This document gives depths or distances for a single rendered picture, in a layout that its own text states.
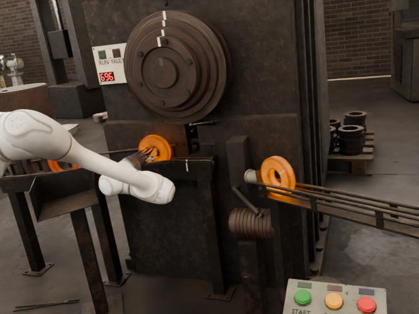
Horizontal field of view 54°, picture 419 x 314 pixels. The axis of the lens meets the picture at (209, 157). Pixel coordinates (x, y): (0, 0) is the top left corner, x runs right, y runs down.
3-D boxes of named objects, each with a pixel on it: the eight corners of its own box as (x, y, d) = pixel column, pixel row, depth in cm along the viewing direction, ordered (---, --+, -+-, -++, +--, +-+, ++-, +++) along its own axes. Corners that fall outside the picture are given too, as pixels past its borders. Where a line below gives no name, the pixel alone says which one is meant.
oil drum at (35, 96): (37, 158, 486) (17, 83, 458) (78, 158, 464) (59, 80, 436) (-3, 177, 434) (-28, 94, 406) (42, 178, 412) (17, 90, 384)
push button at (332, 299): (326, 295, 104) (325, 291, 102) (342, 297, 102) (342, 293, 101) (325, 309, 101) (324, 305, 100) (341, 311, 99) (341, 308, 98)
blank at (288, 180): (280, 200, 160) (274, 203, 158) (261, 166, 163) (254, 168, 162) (302, 185, 147) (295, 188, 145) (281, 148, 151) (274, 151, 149)
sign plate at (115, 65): (101, 83, 203) (94, 47, 197) (148, 80, 194) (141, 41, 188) (99, 85, 201) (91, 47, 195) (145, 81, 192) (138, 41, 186)
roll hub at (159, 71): (144, 106, 177) (133, 39, 168) (204, 103, 167) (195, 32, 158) (138, 109, 172) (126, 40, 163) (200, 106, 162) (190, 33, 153)
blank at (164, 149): (137, 137, 194) (133, 139, 191) (165, 131, 188) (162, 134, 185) (147, 167, 198) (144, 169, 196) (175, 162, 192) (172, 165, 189)
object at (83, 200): (72, 307, 209) (35, 176, 186) (123, 293, 215) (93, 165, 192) (69, 334, 190) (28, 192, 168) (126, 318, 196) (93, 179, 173)
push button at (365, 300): (357, 299, 101) (357, 294, 100) (375, 301, 99) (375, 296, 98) (357, 313, 98) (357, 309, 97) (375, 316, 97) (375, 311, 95)
